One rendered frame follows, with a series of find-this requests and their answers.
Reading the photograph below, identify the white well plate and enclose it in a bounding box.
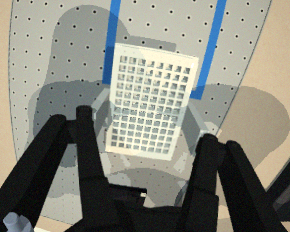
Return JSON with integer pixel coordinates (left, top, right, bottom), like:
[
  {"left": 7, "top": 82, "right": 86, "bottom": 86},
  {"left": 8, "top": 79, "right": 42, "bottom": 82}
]
[{"left": 105, "top": 43, "right": 199, "bottom": 161}]

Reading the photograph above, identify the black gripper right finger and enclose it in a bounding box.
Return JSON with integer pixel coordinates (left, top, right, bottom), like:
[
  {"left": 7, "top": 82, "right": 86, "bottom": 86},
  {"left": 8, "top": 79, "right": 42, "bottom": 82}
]
[{"left": 181, "top": 102, "right": 288, "bottom": 232}]

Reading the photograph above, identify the blue tape outline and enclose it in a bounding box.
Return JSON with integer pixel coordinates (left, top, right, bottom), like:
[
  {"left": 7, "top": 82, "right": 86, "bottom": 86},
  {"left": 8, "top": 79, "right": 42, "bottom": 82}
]
[{"left": 102, "top": 0, "right": 227, "bottom": 100}]

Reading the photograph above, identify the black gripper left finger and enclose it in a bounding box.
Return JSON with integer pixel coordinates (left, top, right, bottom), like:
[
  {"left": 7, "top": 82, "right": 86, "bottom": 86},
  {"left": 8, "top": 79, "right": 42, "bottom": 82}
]
[{"left": 0, "top": 88, "right": 124, "bottom": 232}]

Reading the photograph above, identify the black rectangular frame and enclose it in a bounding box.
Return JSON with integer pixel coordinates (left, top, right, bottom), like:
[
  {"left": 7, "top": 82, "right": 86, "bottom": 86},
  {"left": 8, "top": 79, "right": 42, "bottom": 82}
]
[{"left": 109, "top": 184, "right": 147, "bottom": 206}]

